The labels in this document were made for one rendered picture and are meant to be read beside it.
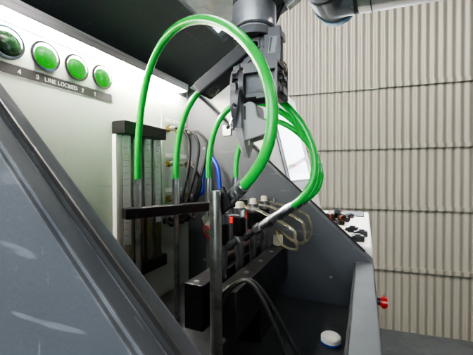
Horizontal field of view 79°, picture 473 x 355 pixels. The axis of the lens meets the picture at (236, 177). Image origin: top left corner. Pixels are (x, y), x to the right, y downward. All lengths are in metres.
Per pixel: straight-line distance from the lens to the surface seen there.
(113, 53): 0.71
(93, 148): 0.67
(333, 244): 0.80
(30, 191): 0.24
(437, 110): 2.52
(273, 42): 0.51
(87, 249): 0.22
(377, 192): 2.39
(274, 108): 0.33
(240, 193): 0.36
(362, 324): 0.50
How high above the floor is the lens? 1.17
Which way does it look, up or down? 1 degrees down
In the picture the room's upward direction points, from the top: straight up
